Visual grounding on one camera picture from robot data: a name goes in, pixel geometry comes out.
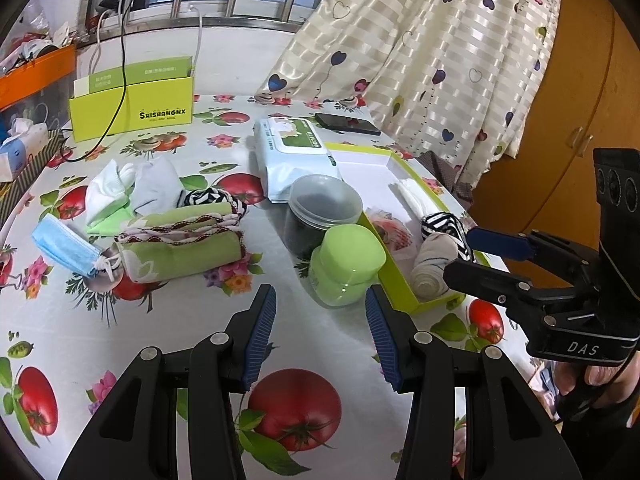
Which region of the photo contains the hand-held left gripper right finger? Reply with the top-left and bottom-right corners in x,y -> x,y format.
365,284 -> 568,480

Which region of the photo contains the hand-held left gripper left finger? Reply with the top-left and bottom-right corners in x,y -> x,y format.
57,283 -> 277,480

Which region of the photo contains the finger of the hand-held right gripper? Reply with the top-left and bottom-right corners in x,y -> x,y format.
466,226 -> 603,281
442,257 -> 601,331

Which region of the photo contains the white striped towel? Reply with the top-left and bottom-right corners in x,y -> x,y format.
411,232 -> 463,297

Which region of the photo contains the black white striped sock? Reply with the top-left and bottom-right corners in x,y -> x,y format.
182,186 -> 249,226
421,212 -> 476,262

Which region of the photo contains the white cloth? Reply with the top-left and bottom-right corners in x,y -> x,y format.
395,176 -> 436,213

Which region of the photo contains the pale floral print cloth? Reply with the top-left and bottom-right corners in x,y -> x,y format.
369,206 -> 418,261

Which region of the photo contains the green towel with braided trim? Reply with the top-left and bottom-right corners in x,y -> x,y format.
114,202 -> 247,281

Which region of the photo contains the lime green shallow box tray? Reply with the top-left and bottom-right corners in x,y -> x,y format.
325,142 -> 493,316

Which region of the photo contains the light green cloth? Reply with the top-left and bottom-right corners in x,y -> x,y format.
85,205 -> 151,236

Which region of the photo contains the white textured sock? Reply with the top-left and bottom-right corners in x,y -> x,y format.
131,156 -> 182,208

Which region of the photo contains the white smooth sock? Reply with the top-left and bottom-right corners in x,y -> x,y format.
86,159 -> 137,223

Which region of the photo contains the blue face mask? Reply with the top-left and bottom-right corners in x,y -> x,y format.
31,214 -> 123,281

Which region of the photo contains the person's right forearm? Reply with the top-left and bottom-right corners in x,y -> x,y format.
560,395 -> 640,480

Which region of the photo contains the person's right hand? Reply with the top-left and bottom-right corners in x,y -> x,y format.
554,355 -> 640,408

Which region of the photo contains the dark brown cloth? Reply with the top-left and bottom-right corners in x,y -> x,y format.
420,152 -> 476,202

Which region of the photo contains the lime green plastic jar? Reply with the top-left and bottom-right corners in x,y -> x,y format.
308,225 -> 387,308

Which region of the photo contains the floral tomato print tablecloth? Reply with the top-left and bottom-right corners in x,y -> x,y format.
0,92 -> 556,480

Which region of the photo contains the clear plastic lidded container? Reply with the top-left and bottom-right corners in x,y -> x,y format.
280,174 -> 364,256

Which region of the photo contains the wooden wardrobe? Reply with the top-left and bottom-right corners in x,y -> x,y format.
470,0 -> 640,271

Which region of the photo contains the wet wipes pack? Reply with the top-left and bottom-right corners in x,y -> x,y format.
251,116 -> 346,203

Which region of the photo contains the black smartphone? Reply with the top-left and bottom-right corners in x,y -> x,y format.
314,112 -> 382,137

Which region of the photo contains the heart print striped curtain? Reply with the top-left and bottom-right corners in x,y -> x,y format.
255,0 -> 563,196

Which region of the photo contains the lime green cardboard box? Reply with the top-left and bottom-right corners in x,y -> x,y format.
68,55 -> 195,143

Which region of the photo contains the gold black striped tray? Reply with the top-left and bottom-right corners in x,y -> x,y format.
0,129 -> 66,231

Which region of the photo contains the blue white tissue box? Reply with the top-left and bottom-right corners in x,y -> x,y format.
0,119 -> 50,183

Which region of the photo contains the orange storage box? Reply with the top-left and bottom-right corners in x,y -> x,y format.
0,42 -> 78,111

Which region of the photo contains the pile of assorted packets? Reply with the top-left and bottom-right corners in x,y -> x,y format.
0,0 -> 76,68

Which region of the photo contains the black cable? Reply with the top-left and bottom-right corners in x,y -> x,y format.
62,0 -> 128,163

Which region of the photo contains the white cable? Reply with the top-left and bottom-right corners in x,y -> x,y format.
89,7 -> 109,78
191,6 -> 204,78

